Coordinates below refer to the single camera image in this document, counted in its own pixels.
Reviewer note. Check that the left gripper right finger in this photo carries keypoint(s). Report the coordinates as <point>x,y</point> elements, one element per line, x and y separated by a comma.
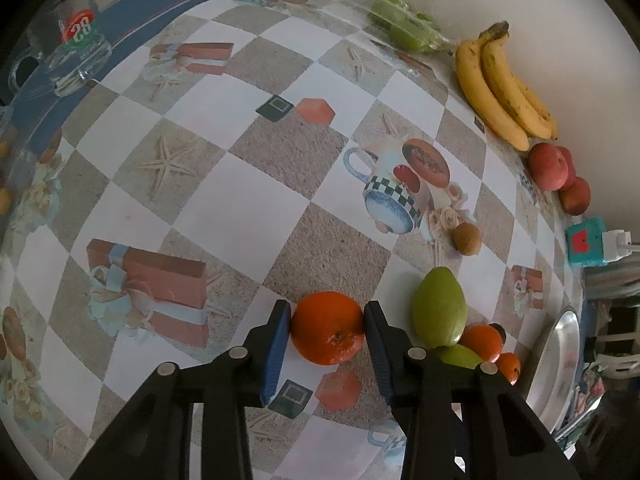
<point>459,423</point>

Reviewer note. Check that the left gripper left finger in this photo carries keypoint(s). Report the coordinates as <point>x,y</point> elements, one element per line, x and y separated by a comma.
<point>150,438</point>

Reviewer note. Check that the small green mango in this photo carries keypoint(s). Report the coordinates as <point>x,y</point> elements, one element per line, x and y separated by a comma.
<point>458,355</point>

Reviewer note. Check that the medium orange tangerine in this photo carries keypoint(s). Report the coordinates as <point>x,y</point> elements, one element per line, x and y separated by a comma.
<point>484,340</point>

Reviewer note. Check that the large green mango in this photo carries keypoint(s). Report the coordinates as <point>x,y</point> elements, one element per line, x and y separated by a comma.
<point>439,309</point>

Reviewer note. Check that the large orange tangerine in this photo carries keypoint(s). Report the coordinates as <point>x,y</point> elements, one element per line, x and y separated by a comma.
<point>327,328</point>

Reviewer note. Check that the small orange tangerine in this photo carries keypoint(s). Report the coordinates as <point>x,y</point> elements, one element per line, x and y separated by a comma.
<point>510,366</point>

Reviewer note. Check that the silver metal plate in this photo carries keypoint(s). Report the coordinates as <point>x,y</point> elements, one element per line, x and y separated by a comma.
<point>548,375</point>

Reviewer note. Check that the teal box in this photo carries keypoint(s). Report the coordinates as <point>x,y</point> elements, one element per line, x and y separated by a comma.
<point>584,243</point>

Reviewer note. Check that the red apple near box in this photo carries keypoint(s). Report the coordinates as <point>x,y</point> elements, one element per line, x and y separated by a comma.
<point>576,198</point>

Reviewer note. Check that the pink red apple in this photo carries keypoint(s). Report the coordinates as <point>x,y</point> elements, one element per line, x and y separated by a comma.
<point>547,166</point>

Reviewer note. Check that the dark red apple middle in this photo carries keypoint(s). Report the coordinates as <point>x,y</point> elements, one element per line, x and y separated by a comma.
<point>571,172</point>

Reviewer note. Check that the yellow banana bunch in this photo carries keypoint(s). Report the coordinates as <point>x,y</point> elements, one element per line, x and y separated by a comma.
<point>505,103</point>

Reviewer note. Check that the glass mug red label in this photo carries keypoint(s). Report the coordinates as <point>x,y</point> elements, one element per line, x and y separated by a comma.
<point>67,41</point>

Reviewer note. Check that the bag of green fruit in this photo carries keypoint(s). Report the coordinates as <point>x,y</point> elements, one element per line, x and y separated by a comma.
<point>406,28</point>

